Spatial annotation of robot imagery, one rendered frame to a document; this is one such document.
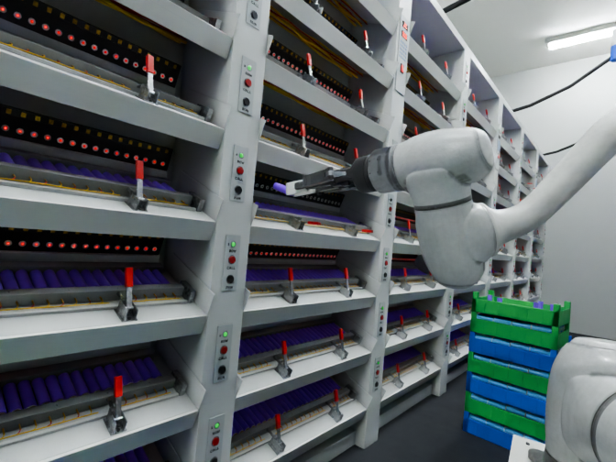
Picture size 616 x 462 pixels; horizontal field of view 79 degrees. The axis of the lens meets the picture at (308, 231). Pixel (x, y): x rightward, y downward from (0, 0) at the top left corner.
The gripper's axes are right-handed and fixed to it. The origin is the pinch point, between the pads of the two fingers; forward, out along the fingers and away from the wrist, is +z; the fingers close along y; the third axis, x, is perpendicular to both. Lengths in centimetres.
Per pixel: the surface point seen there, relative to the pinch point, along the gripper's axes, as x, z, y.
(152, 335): 31.5, 12.1, 29.1
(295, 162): -8.7, 6.6, -5.5
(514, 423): 76, -22, -94
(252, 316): 30.2, 11.4, 4.9
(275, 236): 11.0, 9.1, -0.5
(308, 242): 11.6, 9.5, -13.8
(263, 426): 62, 22, -8
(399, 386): 66, 17, -78
